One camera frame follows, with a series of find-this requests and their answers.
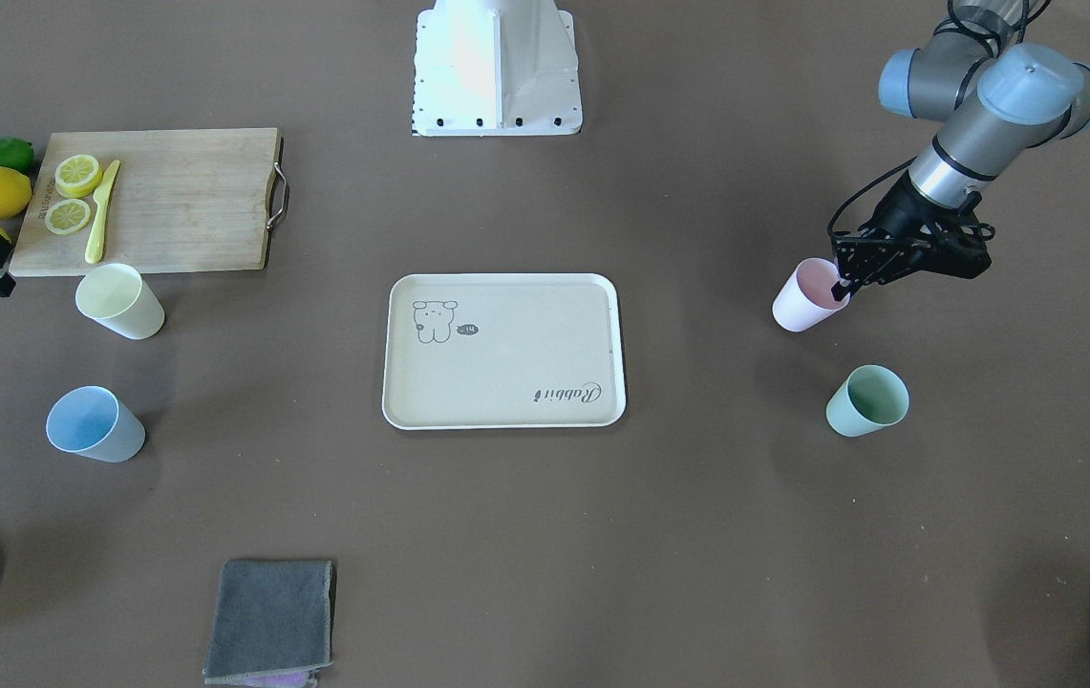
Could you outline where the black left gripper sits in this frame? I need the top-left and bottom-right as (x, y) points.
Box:
(828, 170), (994, 302)

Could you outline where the pink cup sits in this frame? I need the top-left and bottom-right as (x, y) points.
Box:
(772, 257), (850, 333)

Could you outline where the green cup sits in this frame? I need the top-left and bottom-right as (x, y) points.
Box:
(825, 364), (910, 437)

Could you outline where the pale yellow cup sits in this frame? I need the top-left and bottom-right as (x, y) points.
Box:
(75, 263), (165, 340)

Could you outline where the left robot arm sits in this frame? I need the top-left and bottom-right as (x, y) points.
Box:
(827, 1), (1090, 302)

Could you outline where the cream rabbit tray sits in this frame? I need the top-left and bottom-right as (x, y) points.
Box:
(382, 273), (627, 431)

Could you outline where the lemon slice lower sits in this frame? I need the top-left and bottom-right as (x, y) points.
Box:
(43, 200), (92, 236)

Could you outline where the lemon slice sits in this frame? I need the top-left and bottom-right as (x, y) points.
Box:
(43, 200), (92, 236)
(53, 154), (104, 200)

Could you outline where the yellow plastic knife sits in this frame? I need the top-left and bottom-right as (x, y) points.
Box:
(83, 160), (121, 265)

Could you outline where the lemon slice upper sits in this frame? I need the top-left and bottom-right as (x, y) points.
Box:
(53, 154), (104, 200)

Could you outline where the green lime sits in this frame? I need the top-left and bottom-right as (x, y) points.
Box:
(0, 137), (34, 174)

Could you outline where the blue cup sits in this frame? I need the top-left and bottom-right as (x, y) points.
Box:
(44, 386), (146, 464)

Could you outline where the bamboo cutting board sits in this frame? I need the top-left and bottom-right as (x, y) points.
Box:
(9, 129), (286, 277)

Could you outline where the grey folded cloth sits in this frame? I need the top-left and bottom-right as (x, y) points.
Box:
(203, 559), (334, 687)

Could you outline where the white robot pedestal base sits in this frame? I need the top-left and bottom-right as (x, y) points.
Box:
(411, 1), (584, 137)

